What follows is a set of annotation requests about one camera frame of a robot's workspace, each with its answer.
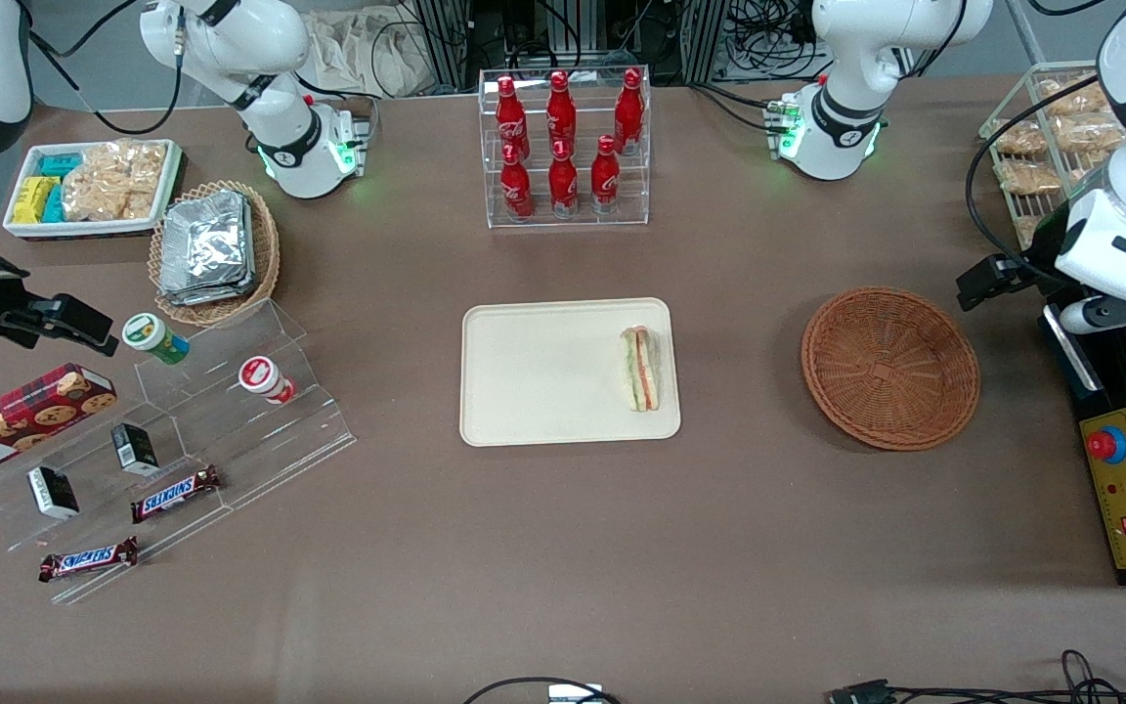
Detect clear acrylic bottle rack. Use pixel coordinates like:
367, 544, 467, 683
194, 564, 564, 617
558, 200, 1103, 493
478, 66, 652, 230

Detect silver foil pack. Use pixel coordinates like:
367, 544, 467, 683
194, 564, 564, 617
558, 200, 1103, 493
162, 191, 251, 286
159, 272, 255, 307

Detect yellow snack packet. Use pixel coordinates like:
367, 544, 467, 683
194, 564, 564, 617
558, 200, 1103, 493
12, 176, 58, 225

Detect red tartan cookie box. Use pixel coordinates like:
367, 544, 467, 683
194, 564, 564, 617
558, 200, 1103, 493
0, 363, 118, 483

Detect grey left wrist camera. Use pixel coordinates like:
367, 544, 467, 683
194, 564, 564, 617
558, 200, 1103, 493
1059, 297, 1107, 336

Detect red and white snack cup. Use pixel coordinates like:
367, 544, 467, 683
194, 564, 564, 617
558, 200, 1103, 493
238, 356, 296, 405

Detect small black box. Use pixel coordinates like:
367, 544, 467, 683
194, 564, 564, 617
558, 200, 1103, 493
110, 422, 160, 478
26, 465, 81, 521

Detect white rectangular snack tray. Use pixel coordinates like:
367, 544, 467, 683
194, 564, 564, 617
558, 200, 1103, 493
3, 139, 184, 240

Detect black looped cable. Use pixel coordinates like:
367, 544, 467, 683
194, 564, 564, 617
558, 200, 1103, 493
463, 676, 625, 704

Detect light oval wicker basket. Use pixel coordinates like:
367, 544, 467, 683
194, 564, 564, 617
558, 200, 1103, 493
149, 180, 282, 328

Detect brown Snickers bar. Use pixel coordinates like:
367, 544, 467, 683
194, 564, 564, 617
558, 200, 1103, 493
129, 464, 223, 525
38, 535, 141, 585

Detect brown round wicker basket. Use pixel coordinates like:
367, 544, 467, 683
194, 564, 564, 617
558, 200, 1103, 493
801, 286, 981, 452

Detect black cable bundle with plug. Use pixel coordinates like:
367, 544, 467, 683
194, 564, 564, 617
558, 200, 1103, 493
825, 649, 1126, 704

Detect tangled black background cables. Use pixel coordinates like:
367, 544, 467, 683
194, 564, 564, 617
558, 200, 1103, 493
725, 0, 824, 81

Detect white crumpled cloth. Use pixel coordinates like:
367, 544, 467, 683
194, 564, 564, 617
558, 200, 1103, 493
305, 6, 439, 100

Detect green-lidded snack cup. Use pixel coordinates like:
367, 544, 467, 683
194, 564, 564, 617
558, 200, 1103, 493
122, 312, 191, 366

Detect white wire rack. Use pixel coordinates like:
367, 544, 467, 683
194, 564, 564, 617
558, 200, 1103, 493
978, 62, 1126, 251

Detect beige plastic serving tray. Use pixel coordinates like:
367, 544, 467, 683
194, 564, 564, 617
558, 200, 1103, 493
460, 297, 682, 448

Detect aluminium frame post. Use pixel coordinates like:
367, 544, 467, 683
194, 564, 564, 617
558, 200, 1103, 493
679, 0, 733, 85
413, 0, 474, 95

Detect clear bag of crackers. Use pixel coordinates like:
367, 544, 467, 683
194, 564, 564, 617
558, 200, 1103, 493
61, 139, 169, 223

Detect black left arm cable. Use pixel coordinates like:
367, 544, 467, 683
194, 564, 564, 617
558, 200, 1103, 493
965, 76, 1102, 277

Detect black arm base cables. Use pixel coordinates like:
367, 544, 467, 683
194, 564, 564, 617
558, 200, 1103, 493
688, 82, 781, 135

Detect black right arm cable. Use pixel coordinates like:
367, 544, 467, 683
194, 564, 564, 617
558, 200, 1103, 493
28, 0, 185, 137

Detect clear acrylic stepped stand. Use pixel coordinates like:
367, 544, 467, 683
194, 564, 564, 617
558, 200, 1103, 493
0, 298, 359, 605

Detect plastic-wrapped triangle sandwich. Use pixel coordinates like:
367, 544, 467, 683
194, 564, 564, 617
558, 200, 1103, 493
618, 325, 663, 414

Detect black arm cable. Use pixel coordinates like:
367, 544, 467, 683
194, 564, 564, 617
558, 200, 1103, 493
28, 0, 185, 137
965, 76, 1102, 277

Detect red cola bottle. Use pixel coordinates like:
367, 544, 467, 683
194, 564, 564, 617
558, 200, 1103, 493
613, 67, 645, 155
496, 75, 531, 162
589, 135, 622, 215
548, 140, 581, 218
499, 144, 535, 222
545, 70, 578, 157

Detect black and yellow control box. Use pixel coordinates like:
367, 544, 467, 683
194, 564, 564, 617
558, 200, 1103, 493
1041, 301, 1126, 588

